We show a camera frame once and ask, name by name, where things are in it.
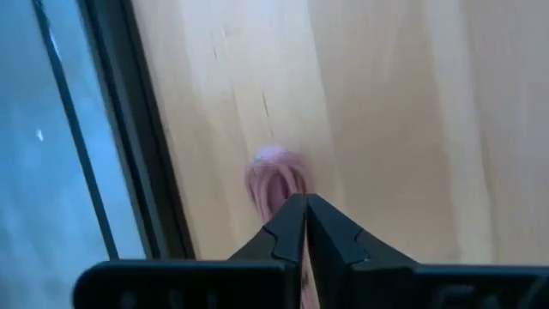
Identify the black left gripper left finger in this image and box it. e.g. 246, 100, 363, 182
72, 192, 308, 309

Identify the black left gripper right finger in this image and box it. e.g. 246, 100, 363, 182
306, 192, 549, 309

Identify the pink cable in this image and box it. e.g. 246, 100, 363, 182
244, 143, 321, 309

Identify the black table edge trim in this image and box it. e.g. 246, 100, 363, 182
76, 0, 197, 261

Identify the thin dark frame bar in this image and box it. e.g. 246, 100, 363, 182
32, 0, 120, 261

